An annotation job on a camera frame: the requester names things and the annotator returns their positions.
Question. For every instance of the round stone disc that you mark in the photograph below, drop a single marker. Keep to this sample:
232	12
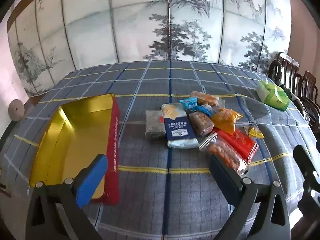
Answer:
16	110

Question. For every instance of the gold tin box red sides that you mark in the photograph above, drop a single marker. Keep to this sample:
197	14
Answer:
75	135

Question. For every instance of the blue candy packet white oval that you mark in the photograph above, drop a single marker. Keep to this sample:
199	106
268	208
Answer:
189	104

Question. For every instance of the orange snack packet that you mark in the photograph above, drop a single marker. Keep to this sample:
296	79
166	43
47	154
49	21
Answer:
225	121

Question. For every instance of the painted folding screen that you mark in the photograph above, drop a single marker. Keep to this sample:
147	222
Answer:
140	25

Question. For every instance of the clear packet of orange pastries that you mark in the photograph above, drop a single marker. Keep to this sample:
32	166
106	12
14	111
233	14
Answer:
205	98

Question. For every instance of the green tissue pack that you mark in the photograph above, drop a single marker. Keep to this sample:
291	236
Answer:
273	95

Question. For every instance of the small yellow packet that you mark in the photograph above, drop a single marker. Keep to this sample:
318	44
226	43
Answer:
255	132

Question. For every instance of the brown cake packet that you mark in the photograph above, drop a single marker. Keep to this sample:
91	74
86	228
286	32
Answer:
201	123

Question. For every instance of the clear zip bag of peanuts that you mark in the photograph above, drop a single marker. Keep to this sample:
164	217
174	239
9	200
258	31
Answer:
225	155

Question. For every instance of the plaid grey blue tablecloth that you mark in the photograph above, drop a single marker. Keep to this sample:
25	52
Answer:
160	85

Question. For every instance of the red snack packet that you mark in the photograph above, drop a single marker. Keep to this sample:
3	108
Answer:
240	142

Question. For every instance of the grey snack packet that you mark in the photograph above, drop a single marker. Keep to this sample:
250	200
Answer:
154	125

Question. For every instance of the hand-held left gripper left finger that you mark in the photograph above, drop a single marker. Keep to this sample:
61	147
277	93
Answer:
91	180

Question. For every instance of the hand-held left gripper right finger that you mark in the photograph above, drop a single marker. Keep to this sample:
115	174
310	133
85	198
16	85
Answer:
225	180

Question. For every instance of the small plain blue packet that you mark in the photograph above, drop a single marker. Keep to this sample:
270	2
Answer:
205	110

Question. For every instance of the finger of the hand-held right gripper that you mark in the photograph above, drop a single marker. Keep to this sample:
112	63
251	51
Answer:
303	161
312	210

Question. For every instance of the navy and silver cracker packet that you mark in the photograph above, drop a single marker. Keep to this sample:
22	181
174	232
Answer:
180	132

